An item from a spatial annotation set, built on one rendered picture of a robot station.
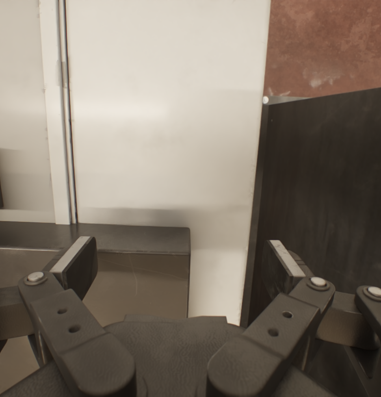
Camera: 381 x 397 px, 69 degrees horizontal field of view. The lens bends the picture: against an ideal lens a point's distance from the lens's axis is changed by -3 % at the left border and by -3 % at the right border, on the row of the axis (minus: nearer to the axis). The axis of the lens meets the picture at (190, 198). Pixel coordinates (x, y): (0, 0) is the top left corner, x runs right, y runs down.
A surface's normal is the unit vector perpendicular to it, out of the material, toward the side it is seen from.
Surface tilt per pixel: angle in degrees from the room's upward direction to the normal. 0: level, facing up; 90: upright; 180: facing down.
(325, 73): 0
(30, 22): 0
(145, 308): 0
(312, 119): 90
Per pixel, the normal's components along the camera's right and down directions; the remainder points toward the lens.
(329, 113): -1.00, -0.02
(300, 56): 0.01, 0.27
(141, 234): 0.04, -0.96
